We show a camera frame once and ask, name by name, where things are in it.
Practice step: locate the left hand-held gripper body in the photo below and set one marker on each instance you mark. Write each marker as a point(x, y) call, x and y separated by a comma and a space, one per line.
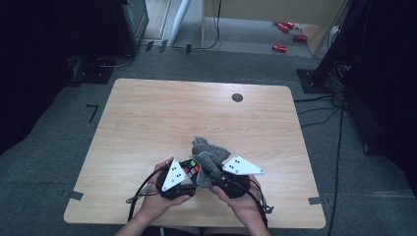
point(173, 177)

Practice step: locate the grey tape strip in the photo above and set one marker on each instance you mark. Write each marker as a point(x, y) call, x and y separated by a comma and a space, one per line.
point(315, 200)
point(73, 195)

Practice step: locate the dark tape piece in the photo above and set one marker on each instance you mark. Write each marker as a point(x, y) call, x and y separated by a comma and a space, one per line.
point(188, 48)
point(149, 46)
point(164, 46)

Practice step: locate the person's left hand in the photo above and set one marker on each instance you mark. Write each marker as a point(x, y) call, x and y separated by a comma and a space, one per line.
point(154, 205)

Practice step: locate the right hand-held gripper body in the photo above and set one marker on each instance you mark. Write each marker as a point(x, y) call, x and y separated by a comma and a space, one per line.
point(241, 165)

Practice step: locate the black cabinet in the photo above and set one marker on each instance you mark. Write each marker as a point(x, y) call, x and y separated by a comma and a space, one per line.
point(131, 23)

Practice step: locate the multicoloured puzzle cube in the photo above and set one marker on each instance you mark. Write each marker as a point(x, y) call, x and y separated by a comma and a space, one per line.
point(192, 170)

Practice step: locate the red can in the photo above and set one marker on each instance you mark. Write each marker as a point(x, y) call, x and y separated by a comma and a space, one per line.
point(290, 25)
point(283, 27)
point(279, 48)
point(300, 37)

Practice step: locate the grey fuzzy cloth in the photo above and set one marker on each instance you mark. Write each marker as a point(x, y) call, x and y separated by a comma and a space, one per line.
point(211, 154)

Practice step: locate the person's right hand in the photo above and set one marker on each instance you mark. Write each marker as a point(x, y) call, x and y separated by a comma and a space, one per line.
point(246, 206)

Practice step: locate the round dark table grommet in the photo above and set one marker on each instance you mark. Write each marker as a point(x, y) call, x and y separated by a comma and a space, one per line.
point(237, 97)

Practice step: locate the wooden partition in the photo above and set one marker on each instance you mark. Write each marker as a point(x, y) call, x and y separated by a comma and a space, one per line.
point(262, 8)

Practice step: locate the black curtain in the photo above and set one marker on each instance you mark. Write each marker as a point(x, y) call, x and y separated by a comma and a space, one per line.
point(32, 65)
point(387, 82)

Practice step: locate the black stand base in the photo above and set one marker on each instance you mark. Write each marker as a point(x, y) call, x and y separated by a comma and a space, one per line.
point(93, 73)
point(309, 82)

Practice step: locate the white board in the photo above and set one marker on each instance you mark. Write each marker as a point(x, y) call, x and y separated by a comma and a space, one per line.
point(180, 19)

